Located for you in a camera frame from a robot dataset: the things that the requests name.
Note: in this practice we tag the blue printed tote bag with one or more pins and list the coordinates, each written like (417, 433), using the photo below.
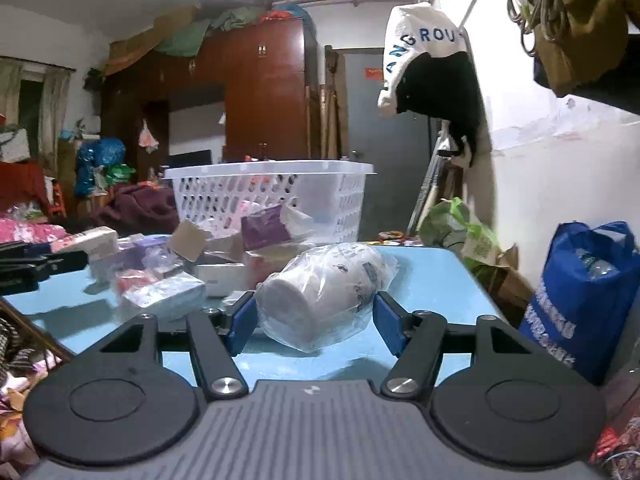
(580, 305)

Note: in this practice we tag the purple box with white side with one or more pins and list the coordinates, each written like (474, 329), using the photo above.
(265, 230)

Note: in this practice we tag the red door sign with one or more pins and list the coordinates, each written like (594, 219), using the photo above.
(373, 73)

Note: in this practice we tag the plaid cloth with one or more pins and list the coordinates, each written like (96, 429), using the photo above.
(15, 345)

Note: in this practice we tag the red cloth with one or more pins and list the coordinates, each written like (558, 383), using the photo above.
(22, 182)

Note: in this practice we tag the beige and white box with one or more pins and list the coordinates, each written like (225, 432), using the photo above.
(227, 247)

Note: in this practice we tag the maroon cloth pile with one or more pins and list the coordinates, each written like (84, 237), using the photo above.
(137, 205)

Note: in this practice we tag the olive hanging bag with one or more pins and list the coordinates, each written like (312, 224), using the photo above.
(585, 35)

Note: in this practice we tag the small brown cardboard box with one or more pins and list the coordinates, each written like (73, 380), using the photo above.
(187, 240)

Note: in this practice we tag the light blue packet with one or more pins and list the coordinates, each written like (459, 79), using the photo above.
(165, 296)

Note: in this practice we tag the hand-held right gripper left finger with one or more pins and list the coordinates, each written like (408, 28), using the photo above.
(245, 322)

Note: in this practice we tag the red packet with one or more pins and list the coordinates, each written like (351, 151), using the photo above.
(132, 278)

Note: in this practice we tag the metal crutches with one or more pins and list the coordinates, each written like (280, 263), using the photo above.
(430, 190)

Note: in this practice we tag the white plastic laundry basket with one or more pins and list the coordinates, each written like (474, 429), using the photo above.
(320, 195)

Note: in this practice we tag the pink and white box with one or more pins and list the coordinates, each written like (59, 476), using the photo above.
(85, 242)

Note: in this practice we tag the black hanging garment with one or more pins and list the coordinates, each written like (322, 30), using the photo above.
(445, 105)

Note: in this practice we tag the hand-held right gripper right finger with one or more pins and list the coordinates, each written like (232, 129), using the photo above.
(389, 325)

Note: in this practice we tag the green cloth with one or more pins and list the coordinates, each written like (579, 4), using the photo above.
(185, 37)

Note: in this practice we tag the small green plastic bag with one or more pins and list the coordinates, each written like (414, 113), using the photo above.
(118, 172)

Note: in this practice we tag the pink floral blanket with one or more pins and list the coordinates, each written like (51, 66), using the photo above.
(25, 232)

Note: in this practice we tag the blue plastic bag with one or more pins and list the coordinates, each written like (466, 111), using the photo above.
(97, 157)

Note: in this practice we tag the small pink plastic bag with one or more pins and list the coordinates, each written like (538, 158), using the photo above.
(146, 138)

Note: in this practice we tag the grey door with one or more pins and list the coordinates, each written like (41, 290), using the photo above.
(365, 120)

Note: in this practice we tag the brown wooden wardrobe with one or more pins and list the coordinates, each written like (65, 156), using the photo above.
(260, 90)

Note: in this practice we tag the brown cardboard carton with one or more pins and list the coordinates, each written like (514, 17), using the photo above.
(510, 285)

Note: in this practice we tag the patterned window curtain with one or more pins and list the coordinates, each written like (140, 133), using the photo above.
(52, 110)

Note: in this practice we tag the green and white plastic bag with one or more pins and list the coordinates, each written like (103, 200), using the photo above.
(452, 225)

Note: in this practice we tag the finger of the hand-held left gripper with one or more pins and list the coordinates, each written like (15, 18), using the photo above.
(55, 263)
(17, 285)

